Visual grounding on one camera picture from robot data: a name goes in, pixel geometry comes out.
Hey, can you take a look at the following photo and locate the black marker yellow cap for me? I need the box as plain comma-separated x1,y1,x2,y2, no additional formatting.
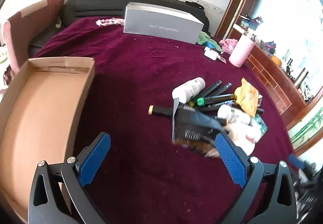
210,82,232,97

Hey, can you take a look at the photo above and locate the pink cloth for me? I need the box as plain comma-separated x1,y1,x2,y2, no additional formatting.
219,38,238,54

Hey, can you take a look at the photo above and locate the black marker grey cap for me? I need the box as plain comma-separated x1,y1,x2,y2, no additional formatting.
193,80,222,102

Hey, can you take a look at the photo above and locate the maroon velvet bedspread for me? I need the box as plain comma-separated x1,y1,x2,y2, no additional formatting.
36,18,293,223

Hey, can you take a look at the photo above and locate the pink upholstered armchair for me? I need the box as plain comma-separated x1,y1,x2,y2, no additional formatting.
2,0,64,74

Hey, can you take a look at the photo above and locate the green cloth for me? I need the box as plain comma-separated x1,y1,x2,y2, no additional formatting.
197,31,223,53

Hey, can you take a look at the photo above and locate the brown cardboard box tray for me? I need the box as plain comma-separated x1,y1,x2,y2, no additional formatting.
1,56,95,222

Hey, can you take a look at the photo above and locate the black marker green cap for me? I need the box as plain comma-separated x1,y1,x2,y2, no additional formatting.
197,94,236,106

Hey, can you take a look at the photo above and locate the white bottle green label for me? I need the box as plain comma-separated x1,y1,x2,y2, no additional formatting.
172,77,206,104

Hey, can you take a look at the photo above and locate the white pill bottle red label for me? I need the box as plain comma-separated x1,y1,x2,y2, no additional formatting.
217,105,251,125

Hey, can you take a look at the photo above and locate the yellow snack packet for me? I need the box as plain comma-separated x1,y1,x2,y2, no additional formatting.
234,78,259,117

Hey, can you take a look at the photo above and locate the pink cylindrical tumbler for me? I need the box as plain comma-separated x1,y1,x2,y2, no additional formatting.
229,34,255,68

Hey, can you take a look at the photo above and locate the black padded headboard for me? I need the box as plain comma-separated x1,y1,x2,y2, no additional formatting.
61,0,210,33

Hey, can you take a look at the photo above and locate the pink white braided cord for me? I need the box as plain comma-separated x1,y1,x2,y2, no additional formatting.
95,17,126,27

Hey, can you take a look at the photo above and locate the black snack bag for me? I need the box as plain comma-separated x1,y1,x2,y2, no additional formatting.
171,98,228,158

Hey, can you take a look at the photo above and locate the teal cartoon tissue pack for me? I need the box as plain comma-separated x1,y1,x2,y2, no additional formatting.
251,114,268,136

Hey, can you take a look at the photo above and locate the grey red dragonfly shoebox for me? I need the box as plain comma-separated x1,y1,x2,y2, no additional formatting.
123,2,204,44

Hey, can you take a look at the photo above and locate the small white box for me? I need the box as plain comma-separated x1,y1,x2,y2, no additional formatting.
204,46,219,61

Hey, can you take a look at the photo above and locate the black marker orange cap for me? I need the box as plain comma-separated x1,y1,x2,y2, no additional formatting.
148,105,175,117

